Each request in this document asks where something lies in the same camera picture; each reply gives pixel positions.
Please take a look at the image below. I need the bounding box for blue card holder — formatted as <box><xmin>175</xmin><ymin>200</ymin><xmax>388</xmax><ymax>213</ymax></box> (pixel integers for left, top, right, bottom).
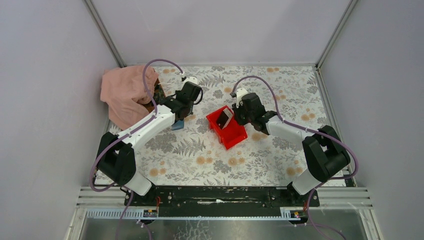
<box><xmin>171</xmin><ymin>120</ymin><xmax>185</xmax><ymax>131</ymax></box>

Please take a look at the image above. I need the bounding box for red plastic bin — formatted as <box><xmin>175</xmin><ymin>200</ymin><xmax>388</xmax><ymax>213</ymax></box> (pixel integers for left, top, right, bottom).
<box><xmin>206</xmin><ymin>105</ymin><xmax>248</xmax><ymax>150</ymax></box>

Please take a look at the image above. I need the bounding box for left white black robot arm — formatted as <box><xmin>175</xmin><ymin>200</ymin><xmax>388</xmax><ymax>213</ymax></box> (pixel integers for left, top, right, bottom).
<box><xmin>94</xmin><ymin>77</ymin><xmax>203</xmax><ymax>196</ymax></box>

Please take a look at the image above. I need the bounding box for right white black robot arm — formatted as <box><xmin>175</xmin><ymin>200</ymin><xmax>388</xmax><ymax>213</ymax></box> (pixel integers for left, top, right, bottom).
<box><xmin>230</xmin><ymin>88</ymin><xmax>351</xmax><ymax>196</ymax></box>

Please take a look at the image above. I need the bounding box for dark green patterned item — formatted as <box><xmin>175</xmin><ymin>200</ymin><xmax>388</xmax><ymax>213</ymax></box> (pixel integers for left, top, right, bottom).
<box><xmin>153</xmin><ymin>84</ymin><xmax>166</xmax><ymax>105</ymax></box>

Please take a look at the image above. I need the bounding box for wooden organizer tray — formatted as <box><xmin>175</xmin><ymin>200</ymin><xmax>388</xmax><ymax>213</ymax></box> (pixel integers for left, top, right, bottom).
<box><xmin>142</xmin><ymin>79</ymin><xmax>167</xmax><ymax>113</ymax></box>

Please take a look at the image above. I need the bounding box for floral patterned table mat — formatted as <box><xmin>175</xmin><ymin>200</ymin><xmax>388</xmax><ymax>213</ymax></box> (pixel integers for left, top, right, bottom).
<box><xmin>94</xmin><ymin>65</ymin><xmax>345</xmax><ymax>187</ymax></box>

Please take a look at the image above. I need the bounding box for pink cloth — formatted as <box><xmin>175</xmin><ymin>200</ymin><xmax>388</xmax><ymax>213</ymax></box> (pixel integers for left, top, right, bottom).
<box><xmin>100</xmin><ymin>65</ymin><xmax>159</xmax><ymax>130</ymax></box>

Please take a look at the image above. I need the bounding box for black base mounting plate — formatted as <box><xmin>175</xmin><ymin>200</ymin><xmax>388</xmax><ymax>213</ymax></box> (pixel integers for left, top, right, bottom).
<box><xmin>124</xmin><ymin>185</ymin><xmax>320</xmax><ymax>217</ymax></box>

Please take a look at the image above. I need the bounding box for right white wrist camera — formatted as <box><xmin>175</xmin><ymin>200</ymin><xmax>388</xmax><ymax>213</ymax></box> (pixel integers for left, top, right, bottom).
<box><xmin>230</xmin><ymin>87</ymin><xmax>249</xmax><ymax>98</ymax></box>

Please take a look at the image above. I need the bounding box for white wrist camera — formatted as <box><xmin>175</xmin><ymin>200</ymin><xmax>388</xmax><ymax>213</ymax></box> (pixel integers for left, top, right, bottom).
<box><xmin>230</xmin><ymin>87</ymin><xmax>249</xmax><ymax>98</ymax></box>
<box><xmin>181</xmin><ymin>76</ymin><xmax>199</xmax><ymax>85</ymax></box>

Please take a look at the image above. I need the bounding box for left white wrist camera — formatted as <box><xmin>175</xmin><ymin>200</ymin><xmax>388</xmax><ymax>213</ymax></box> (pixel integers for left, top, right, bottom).
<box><xmin>181</xmin><ymin>76</ymin><xmax>199</xmax><ymax>85</ymax></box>

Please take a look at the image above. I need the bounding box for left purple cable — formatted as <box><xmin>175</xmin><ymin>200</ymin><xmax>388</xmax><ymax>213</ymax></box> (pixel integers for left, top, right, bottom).
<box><xmin>88</xmin><ymin>58</ymin><xmax>185</xmax><ymax>240</ymax></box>

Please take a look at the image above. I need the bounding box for purple cable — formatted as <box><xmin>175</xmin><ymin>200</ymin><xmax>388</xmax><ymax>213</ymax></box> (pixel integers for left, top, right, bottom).
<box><xmin>88</xmin><ymin>58</ymin><xmax>185</xmax><ymax>240</ymax></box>
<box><xmin>230</xmin><ymin>75</ymin><xmax>360</xmax><ymax>240</ymax></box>

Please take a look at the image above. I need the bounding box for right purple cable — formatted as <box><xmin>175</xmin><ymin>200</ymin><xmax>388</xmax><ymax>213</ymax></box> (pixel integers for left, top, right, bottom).
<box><xmin>230</xmin><ymin>75</ymin><xmax>360</xmax><ymax>240</ymax></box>

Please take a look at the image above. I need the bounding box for white slotted cable duct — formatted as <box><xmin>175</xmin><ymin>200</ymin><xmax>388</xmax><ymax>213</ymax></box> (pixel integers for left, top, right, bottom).
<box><xmin>86</xmin><ymin>208</ymin><xmax>302</xmax><ymax>222</ymax></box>

